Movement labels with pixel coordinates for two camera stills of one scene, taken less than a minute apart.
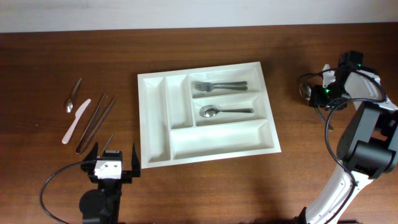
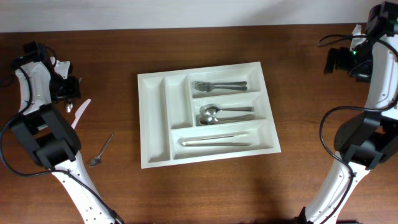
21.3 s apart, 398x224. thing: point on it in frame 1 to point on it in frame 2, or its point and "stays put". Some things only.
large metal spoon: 209,111 stays put
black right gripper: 319,101 to 331,61
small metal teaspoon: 69,103 stays put
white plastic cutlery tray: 172,131 stays put
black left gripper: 127,178 to 69,92
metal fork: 204,84 stays put
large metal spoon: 305,91 to 202,119
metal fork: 208,87 stays put
